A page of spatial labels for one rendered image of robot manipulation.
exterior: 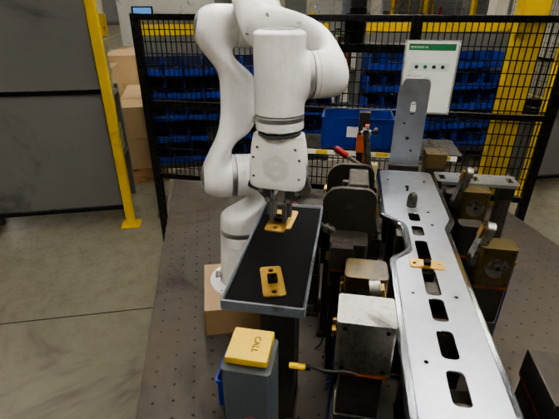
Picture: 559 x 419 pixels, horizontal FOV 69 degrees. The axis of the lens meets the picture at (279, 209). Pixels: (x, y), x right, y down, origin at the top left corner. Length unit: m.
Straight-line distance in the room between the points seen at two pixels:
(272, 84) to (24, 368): 2.07
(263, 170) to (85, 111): 2.58
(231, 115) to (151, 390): 0.74
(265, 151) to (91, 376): 1.77
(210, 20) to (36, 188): 2.65
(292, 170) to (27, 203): 3.04
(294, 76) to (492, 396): 0.62
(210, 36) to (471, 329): 0.87
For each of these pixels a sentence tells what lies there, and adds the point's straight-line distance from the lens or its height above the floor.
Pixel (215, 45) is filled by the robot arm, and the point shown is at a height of 1.50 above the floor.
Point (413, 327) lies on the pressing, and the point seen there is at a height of 1.00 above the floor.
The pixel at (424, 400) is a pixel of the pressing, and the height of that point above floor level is 1.00.
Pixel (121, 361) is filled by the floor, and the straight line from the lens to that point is 2.30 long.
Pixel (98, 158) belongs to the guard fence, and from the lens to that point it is 3.30.
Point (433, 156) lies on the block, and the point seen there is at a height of 1.05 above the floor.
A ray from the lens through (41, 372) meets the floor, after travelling 2.40.
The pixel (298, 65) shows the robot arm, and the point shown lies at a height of 1.51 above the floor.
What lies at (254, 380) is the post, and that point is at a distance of 0.60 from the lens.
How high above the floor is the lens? 1.59
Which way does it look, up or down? 27 degrees down
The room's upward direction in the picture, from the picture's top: straight up
